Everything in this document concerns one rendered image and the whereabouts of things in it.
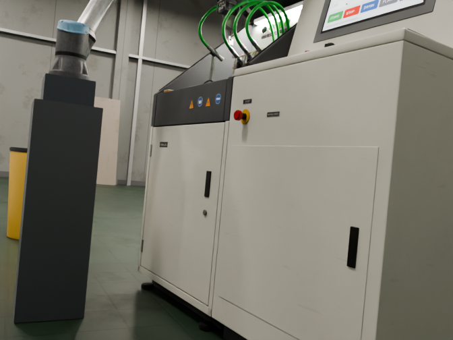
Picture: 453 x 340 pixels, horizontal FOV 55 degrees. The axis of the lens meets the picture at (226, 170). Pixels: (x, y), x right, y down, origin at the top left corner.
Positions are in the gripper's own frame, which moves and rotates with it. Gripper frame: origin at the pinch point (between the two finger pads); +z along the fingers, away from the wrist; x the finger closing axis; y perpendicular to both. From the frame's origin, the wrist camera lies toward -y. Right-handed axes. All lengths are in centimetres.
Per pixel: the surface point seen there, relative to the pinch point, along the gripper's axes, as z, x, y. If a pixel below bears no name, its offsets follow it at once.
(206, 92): 32.6, 19.3, 22.0
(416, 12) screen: 12, 93, -3
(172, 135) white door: 49, -7, 22
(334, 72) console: 34, 87, 22
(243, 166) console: 61, 49, 22
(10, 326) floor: 124, 6, 84
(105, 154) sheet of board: 53, -832, -218
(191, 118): 42.6, 8.4, 22.0
